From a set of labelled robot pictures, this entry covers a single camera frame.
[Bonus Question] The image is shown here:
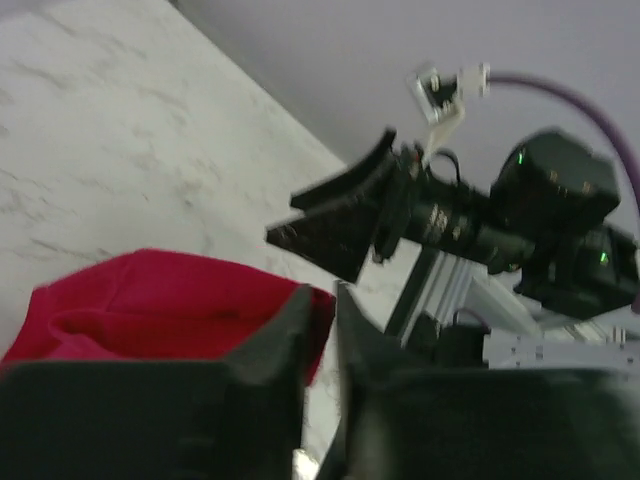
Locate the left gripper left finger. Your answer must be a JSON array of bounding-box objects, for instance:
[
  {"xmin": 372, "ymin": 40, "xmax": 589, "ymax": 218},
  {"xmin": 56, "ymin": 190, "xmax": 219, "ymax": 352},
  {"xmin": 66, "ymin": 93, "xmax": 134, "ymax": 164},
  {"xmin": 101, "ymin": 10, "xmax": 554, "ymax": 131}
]
[{"xmin": 1, "ymin": 286, "xmax": 312, "ymax": 479}]

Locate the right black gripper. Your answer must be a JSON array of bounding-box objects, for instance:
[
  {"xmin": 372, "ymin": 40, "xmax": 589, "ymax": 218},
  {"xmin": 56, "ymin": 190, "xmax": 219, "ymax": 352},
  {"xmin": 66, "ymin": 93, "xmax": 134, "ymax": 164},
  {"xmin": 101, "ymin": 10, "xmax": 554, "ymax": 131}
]
[{"xmin": 265, "ymin": 128, "xmax": 424, "ymax": 283}]

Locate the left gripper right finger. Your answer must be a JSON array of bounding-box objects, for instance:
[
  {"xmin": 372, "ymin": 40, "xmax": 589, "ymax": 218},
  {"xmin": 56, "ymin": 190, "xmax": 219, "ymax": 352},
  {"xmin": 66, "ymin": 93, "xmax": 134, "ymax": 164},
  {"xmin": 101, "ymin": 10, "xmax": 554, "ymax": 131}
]
[{"xmin": 320, "ymin": 284, "xmax": 639, "ymax": 479}]

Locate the magenta t shirt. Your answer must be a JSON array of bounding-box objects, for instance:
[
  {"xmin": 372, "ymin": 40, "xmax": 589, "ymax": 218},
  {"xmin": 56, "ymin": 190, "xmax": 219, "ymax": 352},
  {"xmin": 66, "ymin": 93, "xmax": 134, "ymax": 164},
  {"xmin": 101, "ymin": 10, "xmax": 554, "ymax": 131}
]
[{"xmin": 1, "ymin": 249, "xmax": 335, "ymax": 383}]

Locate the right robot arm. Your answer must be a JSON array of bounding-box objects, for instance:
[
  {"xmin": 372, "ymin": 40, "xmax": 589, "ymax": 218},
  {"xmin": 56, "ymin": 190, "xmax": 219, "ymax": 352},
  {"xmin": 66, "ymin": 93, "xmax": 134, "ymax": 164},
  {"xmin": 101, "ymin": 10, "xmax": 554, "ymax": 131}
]
[{"xmin": 266, "ymin": 130, "xmax": 639, "ymax": 320}]

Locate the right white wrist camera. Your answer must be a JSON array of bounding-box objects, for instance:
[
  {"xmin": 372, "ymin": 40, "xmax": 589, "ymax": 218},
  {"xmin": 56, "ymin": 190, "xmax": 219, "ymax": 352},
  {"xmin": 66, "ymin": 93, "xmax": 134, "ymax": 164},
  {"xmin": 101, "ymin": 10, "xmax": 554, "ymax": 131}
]
[{"xmin": 407, "ymin": 63, "xmax": 490, "ymax": 157}]

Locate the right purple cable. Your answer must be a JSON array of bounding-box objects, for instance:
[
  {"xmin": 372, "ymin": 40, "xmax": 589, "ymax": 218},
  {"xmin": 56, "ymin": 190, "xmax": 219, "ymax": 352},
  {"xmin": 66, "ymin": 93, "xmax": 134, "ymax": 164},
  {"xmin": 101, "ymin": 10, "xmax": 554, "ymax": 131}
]
[{"xmin": 487, "ymin": 70, "xmax": 640, "ymax": 221}]

